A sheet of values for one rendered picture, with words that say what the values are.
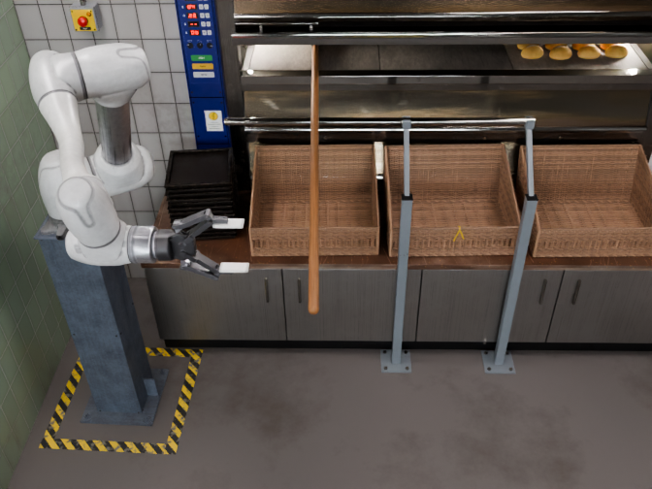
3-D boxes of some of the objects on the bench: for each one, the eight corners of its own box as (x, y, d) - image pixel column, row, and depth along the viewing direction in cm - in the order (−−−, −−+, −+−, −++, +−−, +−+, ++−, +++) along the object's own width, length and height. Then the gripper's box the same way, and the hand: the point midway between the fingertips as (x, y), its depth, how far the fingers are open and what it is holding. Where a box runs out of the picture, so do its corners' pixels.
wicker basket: (257, 193, 344) (253, 144, 327) (374, 191, 344) (375, 142, 326) (249, 258, 306) (244, 206, 289) (380, 256, 306) (382, 204, 288)
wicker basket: (508, 193, 341) (517, 144, 323) (627, 192, 340) (642, 142, 323) (531, 259, 303) (542, 206, 286) (664, 257, 302) (683, 205, 285)
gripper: (151, 192, 165) (244, 194, 164) (168, 273, 181) (252, 275, 180) (144, 211, 159) (239, 213, 158) (161, 293, 175) (248, 295, 174)
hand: (241, 245), depth 169 cm, fingers open, 13 cm apart
